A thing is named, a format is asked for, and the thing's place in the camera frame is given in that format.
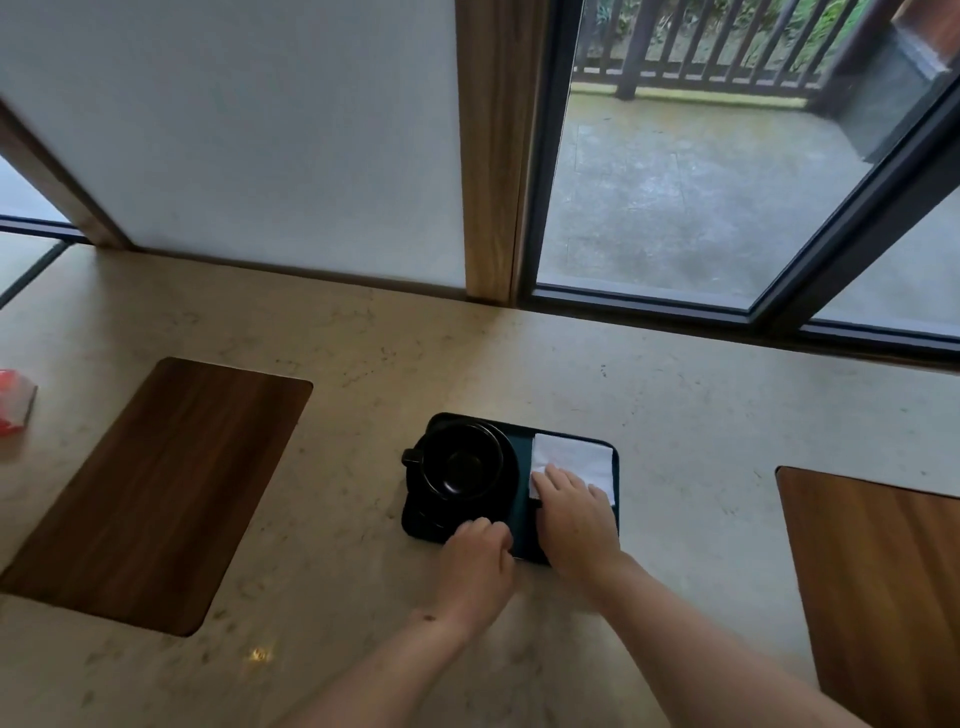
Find wooden wall trim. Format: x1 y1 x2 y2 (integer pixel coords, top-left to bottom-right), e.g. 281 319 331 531
455 0 553 307
0 97 133 250

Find white napkin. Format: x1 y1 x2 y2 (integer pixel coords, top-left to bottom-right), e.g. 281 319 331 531
528 432 618 508

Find person's right forearm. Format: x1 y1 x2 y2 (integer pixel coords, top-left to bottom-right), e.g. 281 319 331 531
581 551 871 728

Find dark outdoor pillar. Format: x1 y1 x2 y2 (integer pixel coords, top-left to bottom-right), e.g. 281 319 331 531
809 0 960 163

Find person's left hand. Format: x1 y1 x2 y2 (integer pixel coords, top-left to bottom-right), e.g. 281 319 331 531
431 517 517 639

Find person's left forearm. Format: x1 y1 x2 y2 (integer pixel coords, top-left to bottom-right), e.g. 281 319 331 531
281 607 470 728

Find black saucer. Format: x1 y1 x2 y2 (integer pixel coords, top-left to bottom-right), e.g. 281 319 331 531
401 421 520 545

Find brown wooden placemat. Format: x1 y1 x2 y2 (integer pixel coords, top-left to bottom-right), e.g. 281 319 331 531
774 465 960 728
0 356 314 639

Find red tissue pack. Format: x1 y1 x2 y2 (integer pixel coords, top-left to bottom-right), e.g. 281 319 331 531
0 368 39 438

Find dark green tray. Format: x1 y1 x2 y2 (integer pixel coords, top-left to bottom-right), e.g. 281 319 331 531
401 412 622 568

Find wooden balcony railing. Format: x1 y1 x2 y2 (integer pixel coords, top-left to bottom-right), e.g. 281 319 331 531
573 0 875 101

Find black cup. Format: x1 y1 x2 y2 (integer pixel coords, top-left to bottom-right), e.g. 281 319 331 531
401 422 513 502

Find dark window frame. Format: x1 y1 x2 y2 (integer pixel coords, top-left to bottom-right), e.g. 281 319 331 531
517 0 960 365
0 215 91 245

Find person's right hand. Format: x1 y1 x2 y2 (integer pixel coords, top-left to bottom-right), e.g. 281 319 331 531
530 463 624 594

